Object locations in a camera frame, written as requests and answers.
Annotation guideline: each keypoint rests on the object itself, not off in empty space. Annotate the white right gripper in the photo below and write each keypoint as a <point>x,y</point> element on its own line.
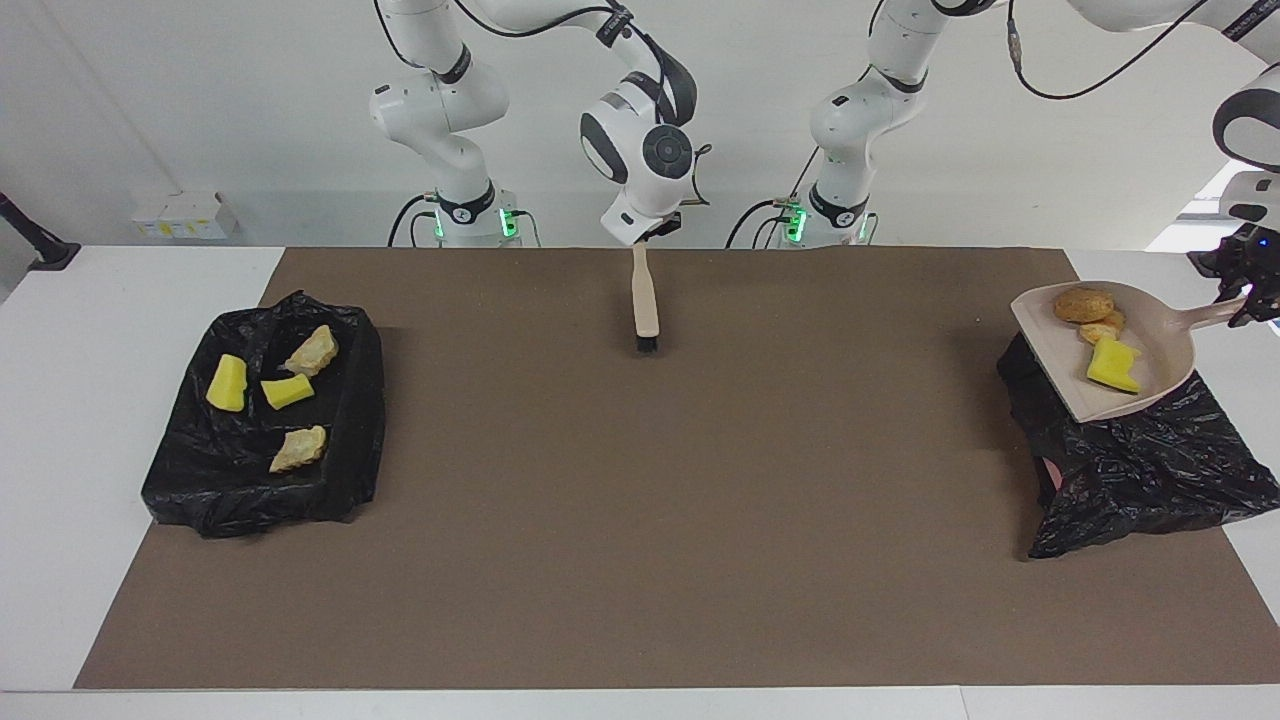
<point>635,222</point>

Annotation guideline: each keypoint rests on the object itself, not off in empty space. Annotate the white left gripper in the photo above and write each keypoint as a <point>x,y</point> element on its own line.
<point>1258,195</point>

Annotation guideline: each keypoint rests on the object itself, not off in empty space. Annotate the beige hand brush black bristles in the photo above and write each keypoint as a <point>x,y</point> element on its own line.
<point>645,300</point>

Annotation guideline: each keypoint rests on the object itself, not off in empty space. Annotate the beige plastic dustpan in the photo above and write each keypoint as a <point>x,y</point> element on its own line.
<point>1150,345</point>

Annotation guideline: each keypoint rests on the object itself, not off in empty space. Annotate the orange striped croissant piece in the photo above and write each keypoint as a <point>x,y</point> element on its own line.
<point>1102,328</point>
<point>298,449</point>

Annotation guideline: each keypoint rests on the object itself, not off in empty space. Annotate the notched yellow sponge piece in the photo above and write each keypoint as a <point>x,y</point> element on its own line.
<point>1112,368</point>

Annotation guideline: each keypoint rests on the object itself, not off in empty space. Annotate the brown bread roll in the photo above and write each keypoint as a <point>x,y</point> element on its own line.
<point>1083,305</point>

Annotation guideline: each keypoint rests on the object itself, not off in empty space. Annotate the pale bread chunk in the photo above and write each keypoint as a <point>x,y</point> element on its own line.
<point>312,352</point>

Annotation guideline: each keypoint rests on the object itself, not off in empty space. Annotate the yellow sponge chunk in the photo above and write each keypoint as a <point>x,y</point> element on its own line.
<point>227,385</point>
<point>287,391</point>

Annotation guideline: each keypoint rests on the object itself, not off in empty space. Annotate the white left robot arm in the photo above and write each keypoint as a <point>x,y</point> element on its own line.
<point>880,100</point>

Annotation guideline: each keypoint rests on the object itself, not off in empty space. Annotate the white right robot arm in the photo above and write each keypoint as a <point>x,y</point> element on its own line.
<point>640,150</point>

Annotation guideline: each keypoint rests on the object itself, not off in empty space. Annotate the black bag lined bin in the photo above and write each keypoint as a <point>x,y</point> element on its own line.
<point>1130,470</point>
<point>200,480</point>

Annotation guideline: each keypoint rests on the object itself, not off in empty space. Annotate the pink bin under bag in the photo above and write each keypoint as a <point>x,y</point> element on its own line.
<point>1047,478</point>

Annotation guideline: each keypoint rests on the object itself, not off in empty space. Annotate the brown table mat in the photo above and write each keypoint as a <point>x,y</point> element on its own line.
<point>700,550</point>

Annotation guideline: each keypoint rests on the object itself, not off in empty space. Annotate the white wall power box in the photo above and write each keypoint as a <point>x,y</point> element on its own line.
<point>185,215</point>

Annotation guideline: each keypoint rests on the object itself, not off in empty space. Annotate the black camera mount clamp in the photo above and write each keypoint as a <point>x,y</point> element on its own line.
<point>50,250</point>

